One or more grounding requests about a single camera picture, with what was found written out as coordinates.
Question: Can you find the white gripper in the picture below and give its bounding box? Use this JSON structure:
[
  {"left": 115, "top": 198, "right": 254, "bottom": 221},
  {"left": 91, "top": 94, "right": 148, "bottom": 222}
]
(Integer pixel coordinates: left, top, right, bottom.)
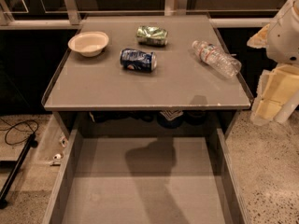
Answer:
[{"left": 247, "top": 0, "right": 299, "bottom": 126}]

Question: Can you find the blue pepsi can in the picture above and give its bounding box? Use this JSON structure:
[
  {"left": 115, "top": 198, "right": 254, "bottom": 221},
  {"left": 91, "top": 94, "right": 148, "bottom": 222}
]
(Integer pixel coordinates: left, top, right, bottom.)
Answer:
[{"left": 120, "top": 49, "right": 157, "bottom": 72}]

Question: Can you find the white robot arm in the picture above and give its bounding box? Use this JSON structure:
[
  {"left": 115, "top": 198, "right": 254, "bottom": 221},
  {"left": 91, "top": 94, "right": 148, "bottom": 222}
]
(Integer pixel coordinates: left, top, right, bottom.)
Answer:
[{"left": 247, "top": 0, "right": 299, "bottom": 125}]

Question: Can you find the crushed green soda can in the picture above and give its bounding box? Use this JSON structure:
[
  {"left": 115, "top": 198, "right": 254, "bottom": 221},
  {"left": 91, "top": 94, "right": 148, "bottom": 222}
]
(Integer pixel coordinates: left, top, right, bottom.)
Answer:
[{"left": 136, "top": 26, "right": 168, "bottom": 47}]

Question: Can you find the grey cabinet with flat top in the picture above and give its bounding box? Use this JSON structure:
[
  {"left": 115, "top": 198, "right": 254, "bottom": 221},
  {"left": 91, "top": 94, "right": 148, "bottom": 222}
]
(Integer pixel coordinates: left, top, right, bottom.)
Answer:
[{"left": 41, "top": 14, "right": 254, "bottom": 138}]

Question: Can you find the open grey top drawer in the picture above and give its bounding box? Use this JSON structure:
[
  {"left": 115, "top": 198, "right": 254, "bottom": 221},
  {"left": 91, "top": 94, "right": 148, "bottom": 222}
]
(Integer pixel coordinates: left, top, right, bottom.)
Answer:
[{"left": 42, "top": 128, "right": 250, "bottom": 224}]

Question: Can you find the clear plastic water bottle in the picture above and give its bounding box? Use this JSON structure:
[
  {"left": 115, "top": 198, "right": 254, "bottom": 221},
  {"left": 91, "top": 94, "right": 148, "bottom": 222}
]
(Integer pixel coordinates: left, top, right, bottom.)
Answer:
[{"left": 192, "top": 40, "right": 242, "bottom": 78}]

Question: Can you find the silver metal railing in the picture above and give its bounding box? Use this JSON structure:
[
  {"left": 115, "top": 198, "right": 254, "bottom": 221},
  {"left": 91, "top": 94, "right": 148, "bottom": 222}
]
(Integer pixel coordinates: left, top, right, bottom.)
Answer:
[{"left": 0, "top": 0, "right": 287, "bottom": 30}]

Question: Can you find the white paper bowl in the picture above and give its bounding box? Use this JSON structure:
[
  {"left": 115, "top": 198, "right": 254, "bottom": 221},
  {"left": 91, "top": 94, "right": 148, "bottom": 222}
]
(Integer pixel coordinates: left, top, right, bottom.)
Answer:
[{"left": 68, "top": 32, "right": 109, "bottom": 57}]

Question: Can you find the black stand leg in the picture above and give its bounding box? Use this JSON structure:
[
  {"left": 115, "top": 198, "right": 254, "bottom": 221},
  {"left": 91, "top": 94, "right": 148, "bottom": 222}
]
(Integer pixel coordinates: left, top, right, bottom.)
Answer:
[{"left": 0, "top": 133, "right": 38, "bottom": 209}]

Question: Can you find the black cable on floor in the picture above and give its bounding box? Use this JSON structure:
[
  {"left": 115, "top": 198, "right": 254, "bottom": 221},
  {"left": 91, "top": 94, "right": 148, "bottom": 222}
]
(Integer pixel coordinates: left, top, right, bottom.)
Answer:
[{"left": 0, "top": 119, "right": 40, "bottom": 147}]

